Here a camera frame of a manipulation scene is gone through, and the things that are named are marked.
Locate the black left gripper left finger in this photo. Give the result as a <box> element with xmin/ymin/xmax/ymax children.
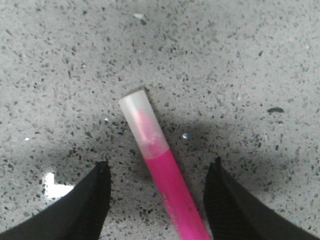
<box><xmin>0</xmin><ymin>161</ymin><xmax>111</xmax><ymax>240</ymax></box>

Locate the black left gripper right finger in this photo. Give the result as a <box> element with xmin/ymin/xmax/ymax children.
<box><xmin>203</xmin><ymin>157</ymin><xmax>317</xmax><ymax>240</ymax></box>

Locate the pink highlighter pen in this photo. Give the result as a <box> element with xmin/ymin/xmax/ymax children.
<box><xmin>119</xmin><ymin>90</ymin><xmax>210</xmax><ymax>240</ymax></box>

